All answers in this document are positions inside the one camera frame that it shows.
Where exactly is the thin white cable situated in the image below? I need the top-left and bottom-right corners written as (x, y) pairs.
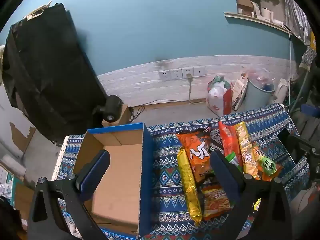
top-left (286, 26), bottom-right (293, 113)

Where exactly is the flattened brown cardboard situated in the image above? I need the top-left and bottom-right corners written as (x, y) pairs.
top-left (14, 182), bottom-right (34, 220)

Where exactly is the blue patterned tablecloth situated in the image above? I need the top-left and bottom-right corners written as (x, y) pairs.
top-left (54, 104), bottom-right (312, 240)

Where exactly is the beige power cable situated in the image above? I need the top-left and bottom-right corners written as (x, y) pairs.
top-left (186, 73), bottom-right (200, 105)

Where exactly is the black floor cable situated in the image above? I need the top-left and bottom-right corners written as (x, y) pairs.
top-left (130, 100), bottom-right (190, 123)

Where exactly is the red yellow shrimp sticks bag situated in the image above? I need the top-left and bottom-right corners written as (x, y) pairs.
top-left (200, 185), bottom-right (234, 222)

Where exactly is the white foam roll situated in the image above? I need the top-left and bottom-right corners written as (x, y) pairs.
top-left (0, 155), bottom-right (25, 175)

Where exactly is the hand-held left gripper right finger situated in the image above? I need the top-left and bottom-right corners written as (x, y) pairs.
top-left (209, 150), bottom-right (293, 240)

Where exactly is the white door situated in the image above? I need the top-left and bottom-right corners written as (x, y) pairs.
top-left (0, 82), bottom-right (37, 165)

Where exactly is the white wall shelf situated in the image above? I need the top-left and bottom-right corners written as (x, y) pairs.
top-left (224, 11), bottom-right (304, 39)

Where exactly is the yellow cracker packet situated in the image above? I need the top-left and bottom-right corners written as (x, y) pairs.
top-left (234, 121), bottom-right (260, 179)

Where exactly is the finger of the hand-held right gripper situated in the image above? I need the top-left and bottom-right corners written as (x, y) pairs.
top-left (277, 127), bottom-right (300, 167)
top-left (301, 104), bottom-right (320, 118)

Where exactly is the long yellow biscuit packet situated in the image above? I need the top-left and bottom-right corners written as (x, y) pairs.
top-left (177, 148), bottom-right (202, 224)

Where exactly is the red white shopping bag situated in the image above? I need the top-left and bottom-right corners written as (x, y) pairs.
top-left (206, 76), bottom-right (233, 117)

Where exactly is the small brown cardboard box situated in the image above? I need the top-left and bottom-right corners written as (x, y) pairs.
top-left (101, 104), bottom-right (132, 128)

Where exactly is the red orange snack packet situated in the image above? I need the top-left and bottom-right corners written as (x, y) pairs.
top-left (218, 121), bottom-right (243, 167)

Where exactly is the brown white paper bag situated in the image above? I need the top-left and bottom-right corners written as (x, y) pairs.
top-left (231, 71), bottom-right (249, 110)

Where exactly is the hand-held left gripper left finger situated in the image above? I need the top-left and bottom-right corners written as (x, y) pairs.
top-left (27, 149), bottom-right (111, 240)

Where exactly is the grey blue trash bin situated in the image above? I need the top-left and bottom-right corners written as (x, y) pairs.
top-left (241, 76), bottom-right (275, 110)

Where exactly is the orange chips bag white print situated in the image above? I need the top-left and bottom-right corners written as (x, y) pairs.
top-left (176, 127), bottom-right (217, 183)

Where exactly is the white kettle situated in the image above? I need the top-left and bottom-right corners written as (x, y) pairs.
top-left (272, 78), bottom-right (292, 104)

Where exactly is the black cloth covered cabinet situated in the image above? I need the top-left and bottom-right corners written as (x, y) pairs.
top-left (1, 3), bottom-right (108, 140)

